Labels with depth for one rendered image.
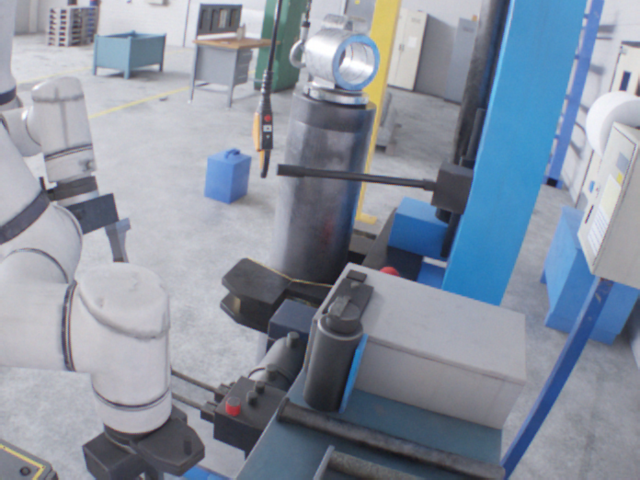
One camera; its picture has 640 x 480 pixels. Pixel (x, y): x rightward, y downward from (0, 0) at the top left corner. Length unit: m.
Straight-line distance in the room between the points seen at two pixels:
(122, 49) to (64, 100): 8.34
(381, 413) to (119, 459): 0.53
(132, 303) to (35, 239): 0.18
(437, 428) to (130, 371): 0.63
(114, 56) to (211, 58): 2.42
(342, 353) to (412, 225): 0.69
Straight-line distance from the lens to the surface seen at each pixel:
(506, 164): 1.21
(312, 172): 1.13
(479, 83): 1.39
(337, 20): 2.64
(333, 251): 1.39
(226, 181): 4.22
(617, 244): 1.51
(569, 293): 3.53
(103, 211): 0.87
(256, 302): 1.32
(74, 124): 0.83
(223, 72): 7.35
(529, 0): 1.18
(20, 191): 0.59
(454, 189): 1.23
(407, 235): 1.49
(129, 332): 0.46
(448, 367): 0.94
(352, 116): 1.26
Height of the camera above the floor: 1.72
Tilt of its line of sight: 26 degrees down
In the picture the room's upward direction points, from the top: 10 degrees clockwise
